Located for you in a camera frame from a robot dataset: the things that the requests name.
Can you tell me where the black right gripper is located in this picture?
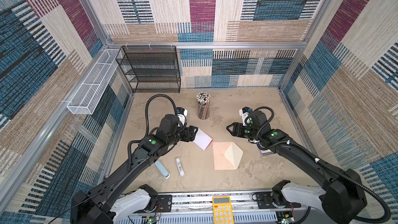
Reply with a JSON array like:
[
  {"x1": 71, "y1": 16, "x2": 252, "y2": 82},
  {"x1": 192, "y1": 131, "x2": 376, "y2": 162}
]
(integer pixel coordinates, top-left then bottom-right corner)
[{"x1": 225, "y1": 122, "x2": 260, "y2": 140}]

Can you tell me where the pink lined letter paper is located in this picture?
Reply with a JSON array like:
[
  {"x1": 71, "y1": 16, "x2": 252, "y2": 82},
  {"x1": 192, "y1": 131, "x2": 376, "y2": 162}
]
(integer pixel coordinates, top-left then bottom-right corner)
[{"x1": 193, "y1": 129, "x2": 213, "y2": 150}]

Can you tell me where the pink paper envelope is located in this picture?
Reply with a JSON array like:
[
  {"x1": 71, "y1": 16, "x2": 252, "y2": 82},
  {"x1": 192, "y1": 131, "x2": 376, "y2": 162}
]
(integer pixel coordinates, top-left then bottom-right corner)
[{"x1": 213, "y1": 142, "x2": 243, "y2": 171}]

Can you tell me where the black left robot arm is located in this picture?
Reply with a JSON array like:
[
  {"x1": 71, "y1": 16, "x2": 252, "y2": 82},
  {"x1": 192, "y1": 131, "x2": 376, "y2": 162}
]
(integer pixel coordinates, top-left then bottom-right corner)
[{"x1": 55, "y1": 94, "x2": 198, "y2": 224}]

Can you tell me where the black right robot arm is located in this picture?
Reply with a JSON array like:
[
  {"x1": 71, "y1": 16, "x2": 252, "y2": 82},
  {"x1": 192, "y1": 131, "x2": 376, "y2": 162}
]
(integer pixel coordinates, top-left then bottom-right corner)
[{"x1": 227, "y1": 106, "x2": 391, "y2": 224}]

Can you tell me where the white glue stick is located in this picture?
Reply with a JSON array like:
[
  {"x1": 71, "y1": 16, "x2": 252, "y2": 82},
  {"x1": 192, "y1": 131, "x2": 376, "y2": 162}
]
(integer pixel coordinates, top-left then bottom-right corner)
[{"x1": 176, "y1": 157, "x2": 185, "y2": 176}]

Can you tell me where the highlighter marker pack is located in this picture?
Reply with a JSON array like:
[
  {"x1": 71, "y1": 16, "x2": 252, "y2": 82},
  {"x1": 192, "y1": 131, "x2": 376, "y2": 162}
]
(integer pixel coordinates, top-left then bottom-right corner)
[{"x1": 259, "y1": 149, "x2": 273, "y2": 156}]

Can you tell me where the pencil holder cup with pencils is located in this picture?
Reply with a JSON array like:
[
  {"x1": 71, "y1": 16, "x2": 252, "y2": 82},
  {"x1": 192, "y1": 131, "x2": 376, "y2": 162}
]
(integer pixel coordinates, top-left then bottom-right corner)
[{"x1": 197, "y1": 91, "x2": 210, "y2": 120}]

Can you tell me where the yellow calculator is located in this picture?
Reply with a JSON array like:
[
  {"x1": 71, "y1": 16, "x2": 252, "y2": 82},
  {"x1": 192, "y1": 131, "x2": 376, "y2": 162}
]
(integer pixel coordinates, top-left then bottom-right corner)
[{"x1": 212, "y1": 196, "x2": 234, "y2": 224}]

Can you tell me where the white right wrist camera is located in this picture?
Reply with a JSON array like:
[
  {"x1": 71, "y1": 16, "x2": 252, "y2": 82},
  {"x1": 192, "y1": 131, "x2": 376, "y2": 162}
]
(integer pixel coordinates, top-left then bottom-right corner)
[{"x1": 239, "y1": 107, "x2": 252, "y2": 125}]

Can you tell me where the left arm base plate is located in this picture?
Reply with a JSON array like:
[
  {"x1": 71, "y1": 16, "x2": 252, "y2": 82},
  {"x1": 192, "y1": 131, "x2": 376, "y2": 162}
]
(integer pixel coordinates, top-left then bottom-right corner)
[{"x1": 147, "y1": 195, "x2": 173, "y2": 213}]

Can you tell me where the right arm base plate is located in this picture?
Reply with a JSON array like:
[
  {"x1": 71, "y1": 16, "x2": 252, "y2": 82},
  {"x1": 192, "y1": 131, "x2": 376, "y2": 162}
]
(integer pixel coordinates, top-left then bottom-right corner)
[{"x1": 252, "y1": 191, "x2": 301, "y2": 209}]

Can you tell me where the aluminium front rail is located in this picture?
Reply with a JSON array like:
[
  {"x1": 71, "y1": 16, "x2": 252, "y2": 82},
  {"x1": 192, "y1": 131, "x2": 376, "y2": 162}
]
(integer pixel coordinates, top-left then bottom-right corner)
[{"x1": 77, "y1": 189, "x2": 349, "y2": 224}]

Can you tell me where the black wire mesh shelf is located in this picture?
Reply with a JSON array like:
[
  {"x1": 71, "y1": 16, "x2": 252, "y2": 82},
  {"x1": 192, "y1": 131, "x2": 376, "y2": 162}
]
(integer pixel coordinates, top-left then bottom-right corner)
[{"x1": 116, "y1": 46, "x2": 181, "y2": 93}]

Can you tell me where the white wire mesh basket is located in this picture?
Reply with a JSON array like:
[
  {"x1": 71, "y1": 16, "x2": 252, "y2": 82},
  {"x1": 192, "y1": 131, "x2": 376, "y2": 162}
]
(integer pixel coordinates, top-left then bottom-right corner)
[{"x1": 67, "y1": 49, "x2": 119, "y2": 115}]

